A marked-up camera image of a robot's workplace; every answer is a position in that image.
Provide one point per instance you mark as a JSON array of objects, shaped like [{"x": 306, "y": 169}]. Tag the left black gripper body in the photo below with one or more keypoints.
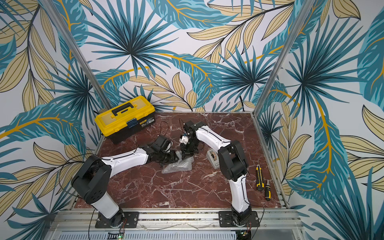
[{"x": 166, "y": 158}]

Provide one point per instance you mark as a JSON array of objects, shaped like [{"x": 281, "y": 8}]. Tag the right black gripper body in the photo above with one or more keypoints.
[{"x": 188, "y": 147}]

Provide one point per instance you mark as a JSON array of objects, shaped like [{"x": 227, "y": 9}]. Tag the clear bubble wrap sheet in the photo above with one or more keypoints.
[{"x": 182, "y": 165}]

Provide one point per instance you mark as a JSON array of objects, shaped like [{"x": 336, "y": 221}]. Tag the white tape dispenser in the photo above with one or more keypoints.
[{"x": 213, "y": 158}]

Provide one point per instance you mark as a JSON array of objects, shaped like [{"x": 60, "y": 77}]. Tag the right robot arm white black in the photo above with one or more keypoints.
[{"x": 232, "y": 161}]

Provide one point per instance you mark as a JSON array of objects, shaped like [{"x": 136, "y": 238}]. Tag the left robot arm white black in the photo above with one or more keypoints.
[{"x": 92, "y": 179}]

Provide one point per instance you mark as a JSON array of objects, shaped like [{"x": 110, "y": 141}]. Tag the yellow black toolbox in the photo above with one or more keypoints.
[{"x": 125, "y": 120}]

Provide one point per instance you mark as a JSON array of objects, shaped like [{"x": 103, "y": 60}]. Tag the yellow black screwdriver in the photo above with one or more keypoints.
[{"x": 267, "y": 191}]

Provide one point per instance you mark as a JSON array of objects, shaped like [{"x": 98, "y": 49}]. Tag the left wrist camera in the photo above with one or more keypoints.
[{"x": 163, "y": 143}]

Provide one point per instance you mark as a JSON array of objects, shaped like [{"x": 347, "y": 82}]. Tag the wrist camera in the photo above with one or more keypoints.
[
  {"x": 189, "y": 135},
  {"x": 163, "y": 143}
]

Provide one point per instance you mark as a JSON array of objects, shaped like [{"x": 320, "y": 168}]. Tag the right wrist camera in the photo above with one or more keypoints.
[{"x": 189, "y": 135}]

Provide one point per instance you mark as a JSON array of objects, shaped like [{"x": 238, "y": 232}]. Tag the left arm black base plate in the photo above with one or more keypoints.
[{"x": 120, "y": 220}]

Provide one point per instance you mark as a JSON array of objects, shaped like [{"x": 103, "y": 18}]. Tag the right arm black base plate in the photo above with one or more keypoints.
[{"x": 229, "y": 219}]

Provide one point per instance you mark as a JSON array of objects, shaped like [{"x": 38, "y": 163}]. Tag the aluminium front frame rail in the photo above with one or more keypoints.
[{"x": 177, "y": 224}]

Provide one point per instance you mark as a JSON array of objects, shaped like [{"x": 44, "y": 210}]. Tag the right aluminium corner post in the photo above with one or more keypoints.
[{"x": 300, "y": 20}]

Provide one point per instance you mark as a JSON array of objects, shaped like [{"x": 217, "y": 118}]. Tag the aluminium corner post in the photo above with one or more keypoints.
[
  {"x": 300, "y": 20},
  {"x": 73, "y": 46}
]

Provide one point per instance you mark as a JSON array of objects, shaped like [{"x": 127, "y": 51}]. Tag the left aluminium corner post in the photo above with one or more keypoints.
[{"x": 73, "y": 46}]

